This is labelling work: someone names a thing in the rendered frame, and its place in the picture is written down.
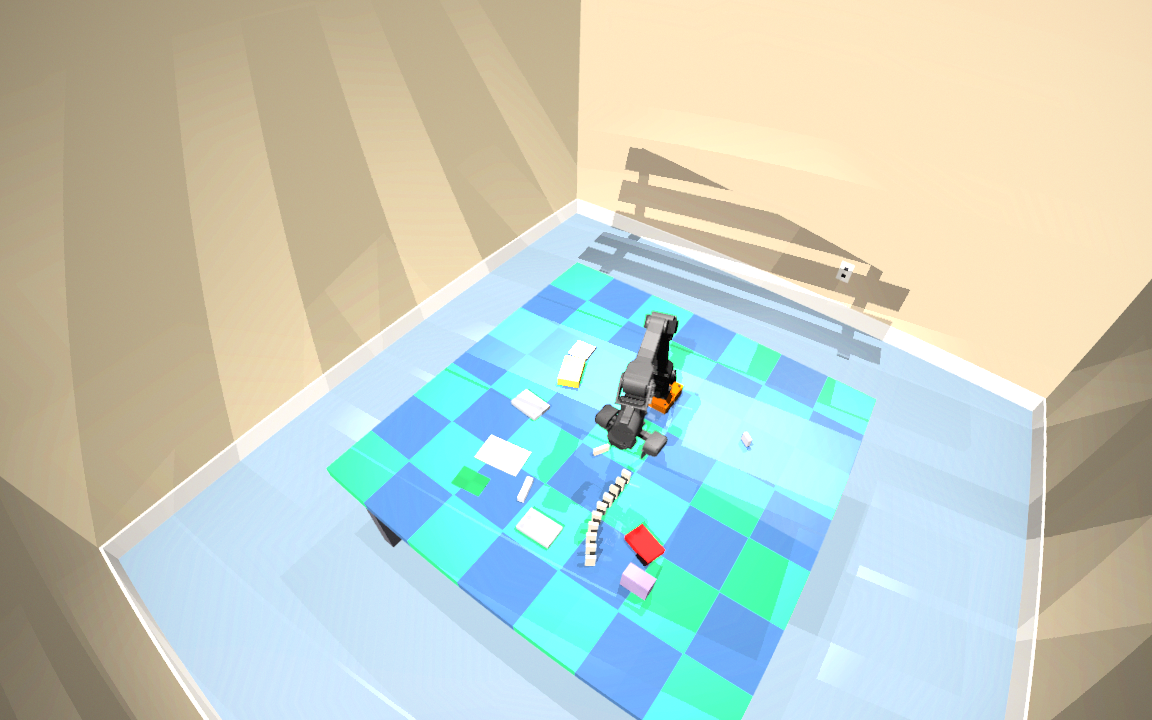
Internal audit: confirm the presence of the yellow rectangular block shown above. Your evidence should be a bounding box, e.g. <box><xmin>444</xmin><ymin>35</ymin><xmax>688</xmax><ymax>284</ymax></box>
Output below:
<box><xmin>558</xmin><ymin>355</ymin><xmax>586</xmax><ymax>388</ymax></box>

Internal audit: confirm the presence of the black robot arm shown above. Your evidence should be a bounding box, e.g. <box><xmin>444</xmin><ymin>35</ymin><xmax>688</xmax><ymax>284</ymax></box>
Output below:
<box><xmin>607</xmin><ymin>310</ymin><xmax>679</xmax><ymax>450</ymax></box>

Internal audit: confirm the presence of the purple rectangular block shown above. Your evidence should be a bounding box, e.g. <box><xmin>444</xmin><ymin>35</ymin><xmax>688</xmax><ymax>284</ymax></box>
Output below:
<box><xmin>620</xmin><ymin>563</ymin><xmax>655</xmax><ymax>601</ymax></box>

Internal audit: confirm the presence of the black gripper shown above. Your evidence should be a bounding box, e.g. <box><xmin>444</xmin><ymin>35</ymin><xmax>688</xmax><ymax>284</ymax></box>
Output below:
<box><xmin>594</xmin><ymin>404</ymin><xmax>668</xmax><ymax>460</ymax></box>

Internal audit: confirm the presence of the red rectangular block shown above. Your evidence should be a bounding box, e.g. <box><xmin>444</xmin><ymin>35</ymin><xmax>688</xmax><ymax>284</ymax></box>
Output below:
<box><xmin>624</xmin><ymin>524</ymin><xmax>665</xmax><ymax>564</ymax></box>

